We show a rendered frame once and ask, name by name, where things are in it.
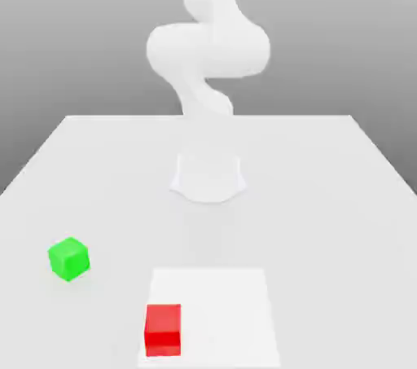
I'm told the small green cube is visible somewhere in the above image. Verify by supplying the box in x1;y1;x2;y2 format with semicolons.
47;235;91;283

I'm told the small red cube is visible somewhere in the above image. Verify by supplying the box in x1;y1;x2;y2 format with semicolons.
143;303;182;358

